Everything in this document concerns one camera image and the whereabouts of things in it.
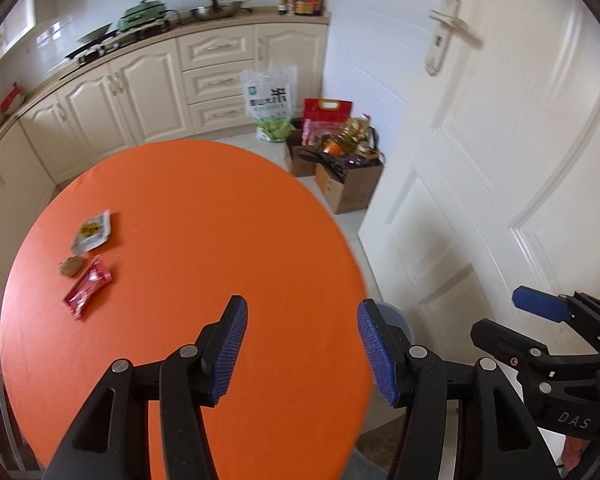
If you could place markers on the cardboard box with bottles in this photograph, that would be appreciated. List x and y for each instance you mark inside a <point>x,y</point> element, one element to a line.
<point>349,165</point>

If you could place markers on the lower kitchen cabinets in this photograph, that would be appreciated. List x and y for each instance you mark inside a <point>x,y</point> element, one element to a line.
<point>182,84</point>

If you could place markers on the blue plastic trash bin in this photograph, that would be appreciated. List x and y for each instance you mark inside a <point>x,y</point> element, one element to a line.
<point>395,317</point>

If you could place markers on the green electric pot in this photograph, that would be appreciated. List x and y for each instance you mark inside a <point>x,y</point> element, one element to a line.
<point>144,12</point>

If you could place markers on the white rice bag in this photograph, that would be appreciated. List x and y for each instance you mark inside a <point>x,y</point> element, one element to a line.
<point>271,100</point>

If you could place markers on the door handle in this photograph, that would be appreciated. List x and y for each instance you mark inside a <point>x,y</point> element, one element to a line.
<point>448,25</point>

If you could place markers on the white door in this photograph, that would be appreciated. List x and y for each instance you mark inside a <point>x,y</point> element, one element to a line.
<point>494,179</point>

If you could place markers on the silver yellow packet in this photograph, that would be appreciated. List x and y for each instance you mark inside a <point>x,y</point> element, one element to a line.
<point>93,233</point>

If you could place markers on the red rice bag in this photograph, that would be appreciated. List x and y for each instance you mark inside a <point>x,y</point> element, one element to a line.
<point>322,117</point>

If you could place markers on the small cardboard box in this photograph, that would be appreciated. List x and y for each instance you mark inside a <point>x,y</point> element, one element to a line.
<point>299,157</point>

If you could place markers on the brown ginger lump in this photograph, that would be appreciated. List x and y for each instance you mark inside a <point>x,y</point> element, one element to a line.
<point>71,266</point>

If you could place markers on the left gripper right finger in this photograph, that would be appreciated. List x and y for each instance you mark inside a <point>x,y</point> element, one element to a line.
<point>497,438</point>

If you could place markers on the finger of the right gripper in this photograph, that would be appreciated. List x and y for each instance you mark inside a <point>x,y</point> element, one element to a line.
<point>532,358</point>
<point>579,311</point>

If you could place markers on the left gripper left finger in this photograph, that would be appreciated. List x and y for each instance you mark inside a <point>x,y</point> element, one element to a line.
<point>109,437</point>

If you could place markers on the red snack wrapper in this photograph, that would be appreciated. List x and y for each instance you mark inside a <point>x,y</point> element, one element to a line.
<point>95,277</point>

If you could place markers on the person's right hand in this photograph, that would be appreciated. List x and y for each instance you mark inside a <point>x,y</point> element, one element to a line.
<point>572,453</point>

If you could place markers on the gas stove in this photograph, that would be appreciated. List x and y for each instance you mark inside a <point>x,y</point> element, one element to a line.
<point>115,40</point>

